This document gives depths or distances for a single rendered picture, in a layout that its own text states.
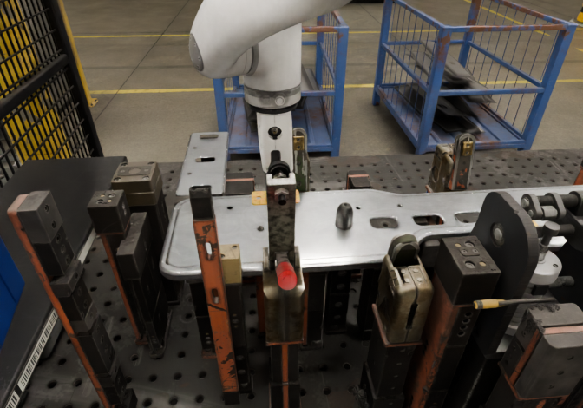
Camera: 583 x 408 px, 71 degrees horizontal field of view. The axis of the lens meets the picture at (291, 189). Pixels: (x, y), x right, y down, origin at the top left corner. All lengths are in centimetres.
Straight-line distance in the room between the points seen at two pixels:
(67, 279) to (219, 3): 41
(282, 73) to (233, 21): 13
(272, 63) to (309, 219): 33
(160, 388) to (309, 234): 44
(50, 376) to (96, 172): 43
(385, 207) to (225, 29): 50
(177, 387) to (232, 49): 68
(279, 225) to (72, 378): 62
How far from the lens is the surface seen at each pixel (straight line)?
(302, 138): 83
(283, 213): 52
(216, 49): 50
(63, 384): 101
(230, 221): 78
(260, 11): 46
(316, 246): 72
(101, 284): 117
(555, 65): 303
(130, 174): 85
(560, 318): 61
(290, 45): 57
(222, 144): 104
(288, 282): 46
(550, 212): 60
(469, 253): 58
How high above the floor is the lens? 148
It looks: 34 degrees down
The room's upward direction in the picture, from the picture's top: straight up
